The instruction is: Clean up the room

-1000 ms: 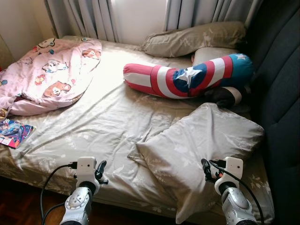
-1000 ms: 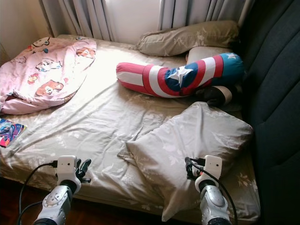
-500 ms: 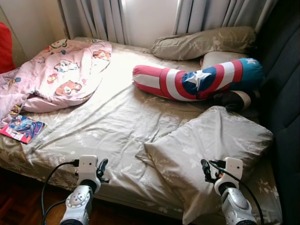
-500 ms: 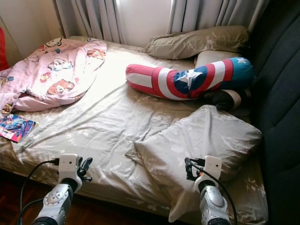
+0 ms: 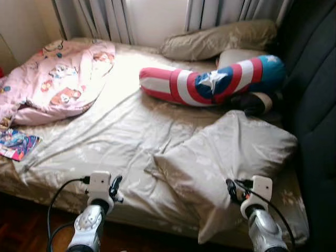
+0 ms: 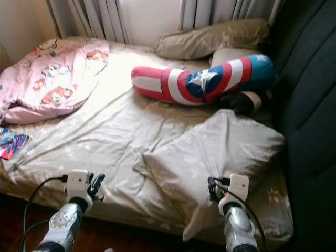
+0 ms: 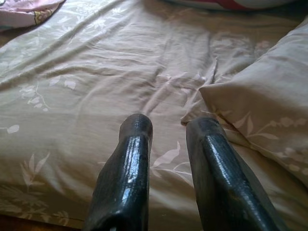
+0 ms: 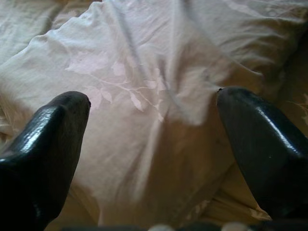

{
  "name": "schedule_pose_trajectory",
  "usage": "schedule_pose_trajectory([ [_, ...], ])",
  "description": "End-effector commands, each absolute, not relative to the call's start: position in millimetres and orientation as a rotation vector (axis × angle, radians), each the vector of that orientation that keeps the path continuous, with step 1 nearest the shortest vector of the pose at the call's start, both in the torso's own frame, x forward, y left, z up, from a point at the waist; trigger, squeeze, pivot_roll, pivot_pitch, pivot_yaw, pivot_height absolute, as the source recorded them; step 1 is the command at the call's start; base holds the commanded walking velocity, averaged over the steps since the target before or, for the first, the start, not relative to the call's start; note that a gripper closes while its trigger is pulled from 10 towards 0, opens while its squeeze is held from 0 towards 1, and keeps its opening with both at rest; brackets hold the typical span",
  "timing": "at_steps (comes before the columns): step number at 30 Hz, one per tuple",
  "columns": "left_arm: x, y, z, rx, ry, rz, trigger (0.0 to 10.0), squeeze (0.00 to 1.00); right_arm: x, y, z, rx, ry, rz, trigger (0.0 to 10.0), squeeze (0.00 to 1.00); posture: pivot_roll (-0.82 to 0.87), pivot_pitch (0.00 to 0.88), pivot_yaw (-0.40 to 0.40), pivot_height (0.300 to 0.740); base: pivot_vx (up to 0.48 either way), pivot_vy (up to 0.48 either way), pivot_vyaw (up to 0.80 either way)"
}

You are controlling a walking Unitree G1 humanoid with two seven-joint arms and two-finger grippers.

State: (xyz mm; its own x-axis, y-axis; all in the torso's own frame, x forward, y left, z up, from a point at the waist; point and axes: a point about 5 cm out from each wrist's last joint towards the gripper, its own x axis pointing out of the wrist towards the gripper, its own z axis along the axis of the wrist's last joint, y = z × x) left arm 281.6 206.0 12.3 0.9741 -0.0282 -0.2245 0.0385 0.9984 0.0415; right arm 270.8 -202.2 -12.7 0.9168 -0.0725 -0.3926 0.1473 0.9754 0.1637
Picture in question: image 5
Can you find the colourful comic book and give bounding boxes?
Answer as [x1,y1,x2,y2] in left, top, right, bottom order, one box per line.
[0,128,42,162]

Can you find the large beige floral pillow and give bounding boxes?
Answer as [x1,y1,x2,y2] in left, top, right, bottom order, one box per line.
[152,110,299,245]

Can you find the bed with beige floral sheet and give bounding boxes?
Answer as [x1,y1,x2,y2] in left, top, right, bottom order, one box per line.
[0,37,310,248]

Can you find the dark plush toy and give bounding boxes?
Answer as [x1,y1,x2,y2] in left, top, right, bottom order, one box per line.
[228,90,285,118]

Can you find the dark upholstered chair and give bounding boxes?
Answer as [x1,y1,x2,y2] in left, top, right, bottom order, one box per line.
[272,0,336,252]

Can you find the pink cartoon print quilt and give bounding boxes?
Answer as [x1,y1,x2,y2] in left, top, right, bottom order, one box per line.
[0,39,117,127]

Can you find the plain cream pillow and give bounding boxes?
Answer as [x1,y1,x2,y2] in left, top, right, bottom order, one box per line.
[216,48,269,69]

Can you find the olive beige pillow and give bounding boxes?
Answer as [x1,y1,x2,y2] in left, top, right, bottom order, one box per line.
[159,19,278,62]

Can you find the grey curtain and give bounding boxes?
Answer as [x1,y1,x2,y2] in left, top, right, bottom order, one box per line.
[52,0,137,46]
[184,0,292,33]

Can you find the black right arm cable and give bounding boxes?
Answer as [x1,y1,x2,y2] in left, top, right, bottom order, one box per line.
[233,180,298,248]

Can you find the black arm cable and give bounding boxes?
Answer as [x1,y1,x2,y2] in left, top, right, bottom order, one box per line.
[233,180,298,248]
[46,176,91,252]

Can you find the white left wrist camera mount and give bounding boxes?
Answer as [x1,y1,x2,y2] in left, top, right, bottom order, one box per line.
[86,171,113,208]

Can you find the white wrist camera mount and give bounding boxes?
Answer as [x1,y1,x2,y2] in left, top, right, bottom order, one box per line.
[86,171,113,208]
[240,175,274,221]

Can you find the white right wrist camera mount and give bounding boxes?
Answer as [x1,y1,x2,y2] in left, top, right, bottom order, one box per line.
[240,175,274,221]

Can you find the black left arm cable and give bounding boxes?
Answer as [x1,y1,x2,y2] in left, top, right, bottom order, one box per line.
[46,176,91,252]

